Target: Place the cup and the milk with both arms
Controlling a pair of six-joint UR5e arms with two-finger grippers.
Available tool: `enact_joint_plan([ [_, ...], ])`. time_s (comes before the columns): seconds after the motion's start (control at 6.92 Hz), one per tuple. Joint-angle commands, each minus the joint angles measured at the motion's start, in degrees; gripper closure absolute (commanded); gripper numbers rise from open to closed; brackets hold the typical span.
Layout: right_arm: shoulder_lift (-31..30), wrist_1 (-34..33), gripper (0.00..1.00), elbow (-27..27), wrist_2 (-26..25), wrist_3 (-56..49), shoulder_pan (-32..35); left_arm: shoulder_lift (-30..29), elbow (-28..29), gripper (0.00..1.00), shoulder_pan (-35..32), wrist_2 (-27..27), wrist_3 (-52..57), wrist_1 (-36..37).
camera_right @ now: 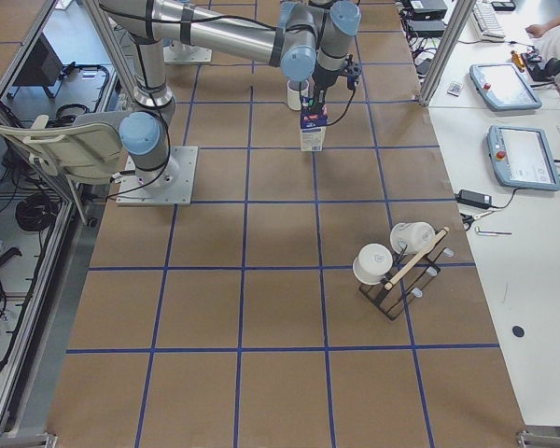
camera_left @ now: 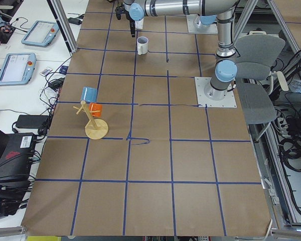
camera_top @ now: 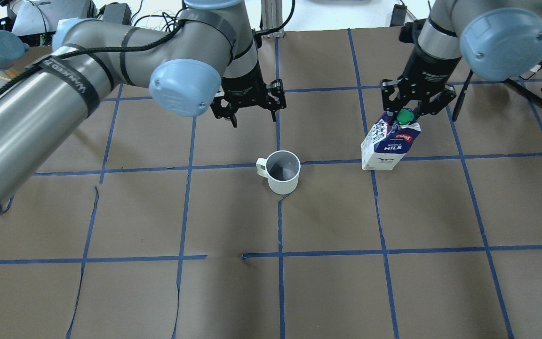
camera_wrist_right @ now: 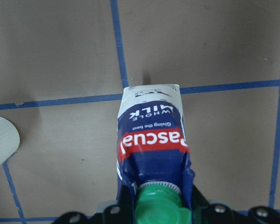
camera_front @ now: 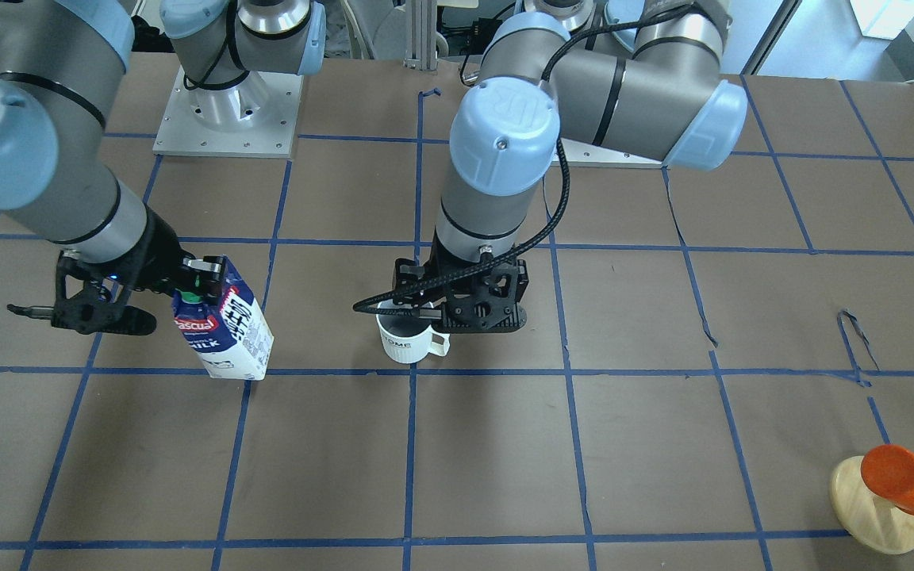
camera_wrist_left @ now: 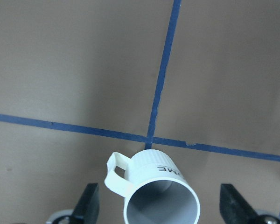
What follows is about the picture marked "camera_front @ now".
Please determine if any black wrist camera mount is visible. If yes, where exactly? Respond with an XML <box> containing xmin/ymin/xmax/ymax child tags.
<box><xmin>6</xmin><ymin>251</ymin><xmax>157</xmax><ymax>336</ymax></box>

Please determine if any white HOME mug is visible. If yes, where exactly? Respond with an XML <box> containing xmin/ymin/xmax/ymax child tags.
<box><xmin>376</xmin><ymin>314</ymin><xmax>451</xmax><ymax>365</ymax></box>

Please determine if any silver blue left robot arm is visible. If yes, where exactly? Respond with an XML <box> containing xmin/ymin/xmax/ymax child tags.
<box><xmin>353</xmin><ymin>1</ymin><xmax>747</xmax><ymax>333</ymax></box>

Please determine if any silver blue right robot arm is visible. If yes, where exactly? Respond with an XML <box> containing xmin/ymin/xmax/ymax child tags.
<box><xmin>0</xmin><ymin>1</ymin><xmax>326</xmax><ymax>293</ymax></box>

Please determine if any orange mug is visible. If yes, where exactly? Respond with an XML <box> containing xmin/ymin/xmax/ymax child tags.
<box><xmin>860</xmin><ymin>444</ymin><xmax>914</xmax><ymax>516</ymax></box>

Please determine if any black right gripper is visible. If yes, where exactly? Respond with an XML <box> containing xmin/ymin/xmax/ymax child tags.
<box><xmin>108</xmin><ymin>209</ymin><xmax>228</xmax><ymax>301</ymax></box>

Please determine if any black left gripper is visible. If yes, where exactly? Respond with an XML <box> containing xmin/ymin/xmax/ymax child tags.
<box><xmin>392</xmin><ymin>238</ymin><xmax>529</xmax><ymax>332</ymax></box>

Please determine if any aluminium frame post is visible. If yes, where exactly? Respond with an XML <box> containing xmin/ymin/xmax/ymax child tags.
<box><xmin>402</xmin><ymin>0</ymin><xmax>439</xmax><ymax>75</ymax></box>

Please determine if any blue white milk carton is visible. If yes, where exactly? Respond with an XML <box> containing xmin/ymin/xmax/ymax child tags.
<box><xmin>173</xmin><ymin>256</ymin><xmax>275</xmax><ymax>380</ymax></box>

